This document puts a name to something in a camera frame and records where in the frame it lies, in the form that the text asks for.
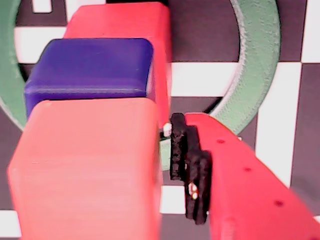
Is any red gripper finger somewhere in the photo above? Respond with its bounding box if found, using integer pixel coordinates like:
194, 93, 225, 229
169, 112, 320, 240

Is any orange cube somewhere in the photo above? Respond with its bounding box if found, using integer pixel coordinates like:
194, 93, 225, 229
6, 97, 165, 240

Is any blue cube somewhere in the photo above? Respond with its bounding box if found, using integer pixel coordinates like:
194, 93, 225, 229
23, 38, 155, 118

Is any red cube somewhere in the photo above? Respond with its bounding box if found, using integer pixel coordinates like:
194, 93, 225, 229
64, 1, 173, 125

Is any black white marker checkerboard mat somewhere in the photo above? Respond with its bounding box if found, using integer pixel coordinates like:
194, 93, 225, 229
0, 0, 320, 240

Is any green ring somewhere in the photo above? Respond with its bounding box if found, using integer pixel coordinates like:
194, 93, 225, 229
0, 0, 282, 172

